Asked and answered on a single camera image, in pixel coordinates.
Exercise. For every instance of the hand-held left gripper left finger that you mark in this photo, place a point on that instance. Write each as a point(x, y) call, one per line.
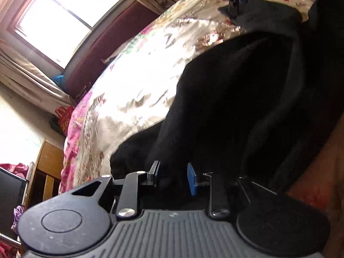
point(157, 174)

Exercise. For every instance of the maroon headboard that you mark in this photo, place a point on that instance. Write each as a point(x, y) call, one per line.
point(102, 45)

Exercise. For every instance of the wooden cabinet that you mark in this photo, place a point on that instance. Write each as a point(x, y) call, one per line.
point(49, 161)

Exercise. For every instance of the black pants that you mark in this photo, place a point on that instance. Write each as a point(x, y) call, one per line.
point(242, 99)

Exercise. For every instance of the red bag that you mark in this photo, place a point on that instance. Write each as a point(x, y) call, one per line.
point(64, 118)

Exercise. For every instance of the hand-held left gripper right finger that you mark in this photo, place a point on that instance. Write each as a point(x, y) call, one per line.
point(192, 178)

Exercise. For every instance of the person's brown clothing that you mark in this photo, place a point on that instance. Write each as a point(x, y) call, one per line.
point(325, 180)

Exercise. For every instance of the metal rod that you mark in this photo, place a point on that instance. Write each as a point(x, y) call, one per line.
point(9, 239)

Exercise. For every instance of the black monitor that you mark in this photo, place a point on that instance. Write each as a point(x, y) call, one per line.
point(10, 199)

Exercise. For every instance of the pink cloth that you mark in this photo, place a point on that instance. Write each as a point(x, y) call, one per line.
point(14, 169)

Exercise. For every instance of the floral satin bedspread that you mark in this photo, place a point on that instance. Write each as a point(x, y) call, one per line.
point(134, 86)

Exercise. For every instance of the blue plastic item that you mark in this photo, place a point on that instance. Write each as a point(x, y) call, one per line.
point(59, 82)

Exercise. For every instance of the window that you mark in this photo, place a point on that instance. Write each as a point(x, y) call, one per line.
point(70, 13)

